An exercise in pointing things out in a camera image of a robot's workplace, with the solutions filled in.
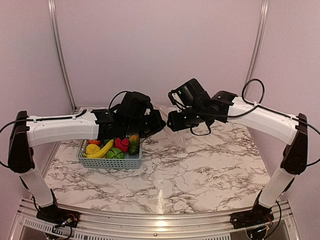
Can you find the aluminium frame post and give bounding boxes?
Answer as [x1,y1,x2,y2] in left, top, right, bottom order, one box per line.
[48,0,77,112]
[245,0,270,83]

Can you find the right aluminium frame post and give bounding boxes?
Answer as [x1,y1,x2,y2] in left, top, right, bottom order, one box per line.
[245,0,270,83]

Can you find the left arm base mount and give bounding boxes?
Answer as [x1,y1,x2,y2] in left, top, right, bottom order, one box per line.
[36,207,80,228]

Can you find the orange toy fruit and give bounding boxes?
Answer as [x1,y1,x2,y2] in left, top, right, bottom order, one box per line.
[88,139,101,145]

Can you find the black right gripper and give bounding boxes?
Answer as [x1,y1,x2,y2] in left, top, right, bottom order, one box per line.
[166,104,206,132]

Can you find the left aluminium frame post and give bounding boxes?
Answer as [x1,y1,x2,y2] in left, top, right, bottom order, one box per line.
[48,0,77,112]

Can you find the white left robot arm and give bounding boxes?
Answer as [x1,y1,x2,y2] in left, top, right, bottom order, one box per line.
[1,108,166,223]

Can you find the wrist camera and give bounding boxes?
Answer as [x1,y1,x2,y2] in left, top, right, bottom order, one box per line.
[108,90,154,119]
[168,78,211,110]

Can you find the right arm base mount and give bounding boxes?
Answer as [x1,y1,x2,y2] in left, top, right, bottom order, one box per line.
[230,210,274,229]

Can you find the yellow toy bananas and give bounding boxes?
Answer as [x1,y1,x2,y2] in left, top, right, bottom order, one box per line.
[83,139,114,159]

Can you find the grey plastic basket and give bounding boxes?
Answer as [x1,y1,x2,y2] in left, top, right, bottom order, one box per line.
[76,140,142,170]

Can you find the clear zip top bag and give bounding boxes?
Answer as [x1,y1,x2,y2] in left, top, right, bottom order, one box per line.
[149,101,187,148]

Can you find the red toy strawberry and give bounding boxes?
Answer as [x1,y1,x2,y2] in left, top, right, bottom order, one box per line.
[114,138,130,153]

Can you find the yellow toy lemon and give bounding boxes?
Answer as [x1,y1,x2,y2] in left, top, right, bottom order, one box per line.
[85,144,101,155]

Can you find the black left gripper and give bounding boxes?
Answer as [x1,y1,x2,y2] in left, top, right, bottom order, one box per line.
[124,109,167,139]

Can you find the green toy pepper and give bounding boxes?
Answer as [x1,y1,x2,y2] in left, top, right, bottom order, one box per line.
[102,138,113,146]

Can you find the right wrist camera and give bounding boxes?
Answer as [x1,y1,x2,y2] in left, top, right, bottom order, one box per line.
[168,78,211,110]

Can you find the green orange toy mango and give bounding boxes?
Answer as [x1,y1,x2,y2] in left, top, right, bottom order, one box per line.
[128,134,140,156]

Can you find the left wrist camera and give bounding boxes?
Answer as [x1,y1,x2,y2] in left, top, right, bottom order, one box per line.
[108,90,154,119]

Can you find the aluminium front rail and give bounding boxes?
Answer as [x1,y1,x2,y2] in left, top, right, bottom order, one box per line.
[9,197,302,240]

